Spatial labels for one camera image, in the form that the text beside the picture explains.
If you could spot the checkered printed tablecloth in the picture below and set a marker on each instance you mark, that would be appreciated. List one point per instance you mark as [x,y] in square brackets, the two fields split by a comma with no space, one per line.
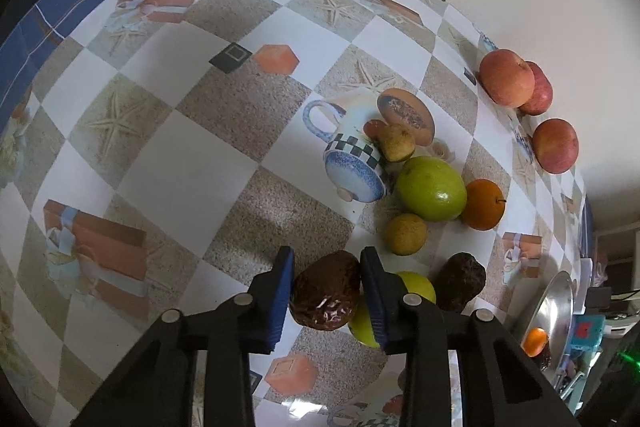
[175,132]

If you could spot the small yellow-green fruit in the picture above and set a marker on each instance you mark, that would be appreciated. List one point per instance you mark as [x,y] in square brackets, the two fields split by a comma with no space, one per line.
[419,286]

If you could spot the blue toy box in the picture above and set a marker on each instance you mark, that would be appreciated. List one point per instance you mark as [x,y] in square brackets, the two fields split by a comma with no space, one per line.
[587,332]

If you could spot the dark wrinkled passion fruit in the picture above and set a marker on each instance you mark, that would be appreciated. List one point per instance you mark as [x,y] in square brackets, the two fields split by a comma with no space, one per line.
[325,292]
[457,279]

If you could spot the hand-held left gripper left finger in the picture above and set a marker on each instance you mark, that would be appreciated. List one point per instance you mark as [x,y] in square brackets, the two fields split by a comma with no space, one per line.
[282,297]

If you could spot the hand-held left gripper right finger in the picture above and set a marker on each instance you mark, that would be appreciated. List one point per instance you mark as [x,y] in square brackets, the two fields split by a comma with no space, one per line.
[372,297]

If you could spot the red apple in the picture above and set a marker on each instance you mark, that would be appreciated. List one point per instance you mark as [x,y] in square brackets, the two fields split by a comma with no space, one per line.
[542,92]
[555,147]
[506,78]

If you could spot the orange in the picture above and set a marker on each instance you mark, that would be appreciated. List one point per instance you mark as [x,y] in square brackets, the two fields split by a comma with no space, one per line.
[481,206]
[535,342]

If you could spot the small yellow-brown fruit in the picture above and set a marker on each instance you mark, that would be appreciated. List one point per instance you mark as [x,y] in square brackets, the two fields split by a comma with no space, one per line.
[405,234]
[396,143]

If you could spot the metal plate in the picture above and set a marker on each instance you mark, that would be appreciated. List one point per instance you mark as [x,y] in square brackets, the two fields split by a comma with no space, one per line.
[552,302]

